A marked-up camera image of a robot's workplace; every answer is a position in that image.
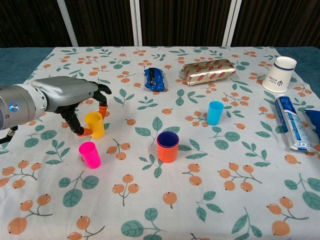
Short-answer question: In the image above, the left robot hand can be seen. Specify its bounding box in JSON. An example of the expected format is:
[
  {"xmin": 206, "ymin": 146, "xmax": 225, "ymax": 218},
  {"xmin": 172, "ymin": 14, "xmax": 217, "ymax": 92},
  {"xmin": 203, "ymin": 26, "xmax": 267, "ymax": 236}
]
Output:
[{"xmin": 31, "ymin": 76, "xmax": 113, "ymax": 138}]

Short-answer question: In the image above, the yellow plastic cup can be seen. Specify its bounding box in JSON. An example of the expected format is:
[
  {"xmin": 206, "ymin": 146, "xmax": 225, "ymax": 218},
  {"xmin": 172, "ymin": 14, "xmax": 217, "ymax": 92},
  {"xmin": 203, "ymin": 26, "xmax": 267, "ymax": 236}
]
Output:
[{"xmin": 84, "ymin": 111, "xmax": 105, "ymax": 140}]

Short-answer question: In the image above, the pink plastic cup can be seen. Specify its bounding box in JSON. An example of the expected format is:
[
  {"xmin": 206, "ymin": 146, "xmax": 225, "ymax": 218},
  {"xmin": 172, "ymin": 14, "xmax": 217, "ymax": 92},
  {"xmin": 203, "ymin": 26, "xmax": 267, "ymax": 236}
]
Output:
[{"xmin": 78, "ymin": 141, "xmax": 102, "ymax": 170}]

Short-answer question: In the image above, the dark blue plastic cup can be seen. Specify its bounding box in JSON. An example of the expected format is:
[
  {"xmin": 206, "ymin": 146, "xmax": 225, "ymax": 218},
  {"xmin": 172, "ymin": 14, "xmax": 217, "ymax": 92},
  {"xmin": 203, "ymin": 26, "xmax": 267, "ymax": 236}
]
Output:
[{"xmin": 157, "ymin": 131, "xmax": 180, "ymax": 148}]

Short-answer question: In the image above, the light blue plastic cup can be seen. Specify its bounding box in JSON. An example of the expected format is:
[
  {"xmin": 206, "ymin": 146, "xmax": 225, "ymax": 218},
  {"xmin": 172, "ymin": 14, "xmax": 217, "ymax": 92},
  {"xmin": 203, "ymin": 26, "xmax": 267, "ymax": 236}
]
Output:
[{"xmin": 206, "ymin": 100, "xmax": 225, "ymax": 126}]

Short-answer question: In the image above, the large orange plastic cup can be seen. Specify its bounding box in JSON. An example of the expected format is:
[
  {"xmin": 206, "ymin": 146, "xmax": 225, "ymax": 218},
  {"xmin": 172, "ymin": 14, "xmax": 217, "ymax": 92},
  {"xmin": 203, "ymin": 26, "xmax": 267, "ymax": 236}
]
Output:
[{"xmin": 156, "ymin": 136, "xmax": 180, "ymax": 164}]

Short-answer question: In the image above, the white paper cup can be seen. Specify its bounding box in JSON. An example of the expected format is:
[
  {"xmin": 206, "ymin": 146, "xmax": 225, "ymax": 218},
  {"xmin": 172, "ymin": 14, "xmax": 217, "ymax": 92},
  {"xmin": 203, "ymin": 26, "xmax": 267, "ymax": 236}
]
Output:
[{"xmin": 261, "ymin": 56, "xmax": 298, "ymax": 93}]

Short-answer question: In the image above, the dark slatted partition panel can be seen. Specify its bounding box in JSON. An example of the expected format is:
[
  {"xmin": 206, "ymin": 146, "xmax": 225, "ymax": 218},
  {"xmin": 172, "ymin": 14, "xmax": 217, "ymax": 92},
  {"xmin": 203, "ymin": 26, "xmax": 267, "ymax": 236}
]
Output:
[
  {"xmin": 139, "ymin": 0, "xmax": 232, "ymax": 47},
  {"xmin": 0, "ymin": 0, "xmax": 72, "ymax": 48},
  {"xmin": 61, "ymin": 0, "xmax": 136, "ymax": 47},
  {"xmin": 232, "ymin": 0, "xmax": 320, "ymax": 48}
]

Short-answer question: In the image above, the floral print tablecloth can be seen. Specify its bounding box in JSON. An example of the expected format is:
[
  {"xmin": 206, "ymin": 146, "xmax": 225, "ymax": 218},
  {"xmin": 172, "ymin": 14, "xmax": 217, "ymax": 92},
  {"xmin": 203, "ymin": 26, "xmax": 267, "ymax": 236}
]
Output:
[{"xmin": 0, "ymin": 46, "xmax": 320, "ymax": 240}]

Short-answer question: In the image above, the gold red-print wrapped package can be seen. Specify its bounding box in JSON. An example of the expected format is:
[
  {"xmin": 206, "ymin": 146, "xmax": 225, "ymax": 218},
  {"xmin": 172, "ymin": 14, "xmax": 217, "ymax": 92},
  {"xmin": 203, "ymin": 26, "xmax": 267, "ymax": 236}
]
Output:
[{"xmin": 179, "ymin": 58, "xmax": 237, "ymax": 87}]

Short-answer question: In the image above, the white blue toothpaste tube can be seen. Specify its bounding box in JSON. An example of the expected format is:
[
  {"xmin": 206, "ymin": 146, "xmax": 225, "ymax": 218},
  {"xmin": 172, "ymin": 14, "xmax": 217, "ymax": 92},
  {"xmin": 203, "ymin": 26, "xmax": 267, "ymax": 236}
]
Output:
[{"xmin": 274, "ymin": 95, "xmax": 315, "ymax": 153}]

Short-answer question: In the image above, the white partition post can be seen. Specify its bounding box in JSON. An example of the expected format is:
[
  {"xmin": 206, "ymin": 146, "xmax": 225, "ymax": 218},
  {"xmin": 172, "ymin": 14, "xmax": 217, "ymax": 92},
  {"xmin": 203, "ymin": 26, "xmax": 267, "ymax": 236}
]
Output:
[
  {"xmin": 56, "ymin": 0, "xmax": 79, "ymax": 47},
  {"xmin": 221, "ymin": 0, "xmax": 243, "ymax": 47},
  {"xmin": 129, "ymin": 0, "xmax": 144, "ymax": 47}
]

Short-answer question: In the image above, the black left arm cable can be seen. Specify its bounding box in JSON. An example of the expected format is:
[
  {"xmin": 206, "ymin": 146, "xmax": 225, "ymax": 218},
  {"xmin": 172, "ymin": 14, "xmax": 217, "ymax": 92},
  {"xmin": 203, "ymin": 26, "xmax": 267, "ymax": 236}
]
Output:
[{"xmin": 0, "ymin": 126, "xmax": 18, "ymax": 145}]

